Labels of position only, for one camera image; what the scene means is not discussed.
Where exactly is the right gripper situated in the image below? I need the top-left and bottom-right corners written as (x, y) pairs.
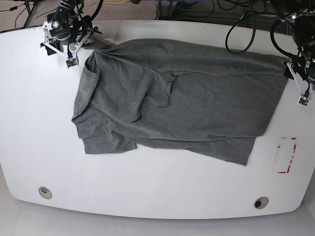
top-left (40, 29), bottom-right (102, 60)

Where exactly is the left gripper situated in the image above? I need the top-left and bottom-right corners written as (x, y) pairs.
top-left (284, 61), bottom-right (315, 98)

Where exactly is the grey t-shirt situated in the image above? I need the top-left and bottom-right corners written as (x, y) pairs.
top-left (72, 39), bottom-right (287, 166)

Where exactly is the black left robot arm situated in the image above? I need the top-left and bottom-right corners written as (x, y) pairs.
top-left (270, 0), bottom-right (315, 106)

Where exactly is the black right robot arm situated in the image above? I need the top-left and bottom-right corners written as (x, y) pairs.
top-left (40, 0), bottom-right (103, 67)

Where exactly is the black tripod stand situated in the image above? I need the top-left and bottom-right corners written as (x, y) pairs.
top-left (22, 0), bottom-right (40, 29)

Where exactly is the red tape rectangle marking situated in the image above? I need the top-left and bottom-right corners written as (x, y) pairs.
top-left (275, 137), bottom-right (298, 174)

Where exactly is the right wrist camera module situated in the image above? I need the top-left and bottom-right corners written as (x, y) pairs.
top-left (65, 58), bottom-right (78, 68)

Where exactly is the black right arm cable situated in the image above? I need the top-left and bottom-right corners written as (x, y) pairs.
top-left (73, 0), bottom-right (104, 35)

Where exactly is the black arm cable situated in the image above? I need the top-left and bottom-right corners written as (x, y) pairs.
top-left (225, 0), bottom-right (293, 59)
top-left (73, 0), bottom-right (104, 35)

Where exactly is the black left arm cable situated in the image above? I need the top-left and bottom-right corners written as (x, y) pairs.
top-left (225, 0), bottom-right (293, 59)

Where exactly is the yellow cable on floor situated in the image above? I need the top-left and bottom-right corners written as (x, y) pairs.
top-left (83, 0), bottom-right (127, 12)

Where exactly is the right table cable grommet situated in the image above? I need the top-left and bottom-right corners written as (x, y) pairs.
top-left (254, 197), bottom-right (269, 209)

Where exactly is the table cable grommet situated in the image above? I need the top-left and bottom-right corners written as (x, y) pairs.
top-left (254, 197), bottom-right (269, 209)
top-left (38, 186), bottom-right (52, 200)

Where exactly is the left table cable grommet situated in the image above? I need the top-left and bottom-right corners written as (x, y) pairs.
top-left (38, 186), bottom-right (52, 200)

